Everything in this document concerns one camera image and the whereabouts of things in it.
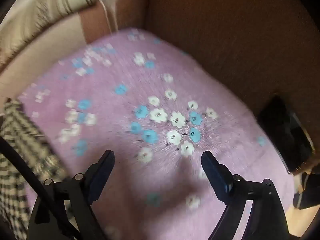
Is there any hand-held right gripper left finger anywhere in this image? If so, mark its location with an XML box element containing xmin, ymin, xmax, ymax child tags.
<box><xmin>26</xmin><ymin>150</ymin><xmax>115</xmax><ymax>240</ymax></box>

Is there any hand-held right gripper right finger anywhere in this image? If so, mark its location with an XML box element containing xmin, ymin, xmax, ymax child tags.
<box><xmin>201</xmin><ymin>151</ymin><xmax>291</xmax><ymax>240</ymax></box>

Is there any black and cream checked coat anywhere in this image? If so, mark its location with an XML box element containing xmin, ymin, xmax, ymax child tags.
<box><xmin>0</xmin><ymin>97</ymin><xmax>69</xmax><ymax>240</ymax></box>

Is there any black flat device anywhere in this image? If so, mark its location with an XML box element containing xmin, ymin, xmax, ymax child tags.
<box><xmin>257</xmin><ymin>95</ymin><xmax>316</xmax><ymax>174</ymax></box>

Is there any purple floral bedsheet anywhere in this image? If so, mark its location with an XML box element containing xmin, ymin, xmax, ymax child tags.
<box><xmin>15</xmin><ymin>27</ymin><xmax>295</xmax><ymax>240</ymax></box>

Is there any pink and brown padded headboard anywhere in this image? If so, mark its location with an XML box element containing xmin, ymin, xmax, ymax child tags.
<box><xmin>0</xmin><ymin>4</ymin><xmax>113</xmax><ymax>100</ymax></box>

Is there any brown wooden headboard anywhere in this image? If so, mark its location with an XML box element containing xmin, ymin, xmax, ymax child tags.
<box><xmin>114</xmin><ymin>0</ymin><xmax>320</xmax><ymax>135</ymax></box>

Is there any striped floral bolster pillow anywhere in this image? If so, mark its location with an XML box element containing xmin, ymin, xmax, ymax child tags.
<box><xmin>0</xmin><ymin>0</ymin><xmax>105</xmax><ymax>65</ymax></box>

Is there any black cable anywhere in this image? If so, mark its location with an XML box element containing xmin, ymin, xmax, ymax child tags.
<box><xmin>0</xmin><ymin>135</ymin><xmax>83</xmax><ymax>240</ymax></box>

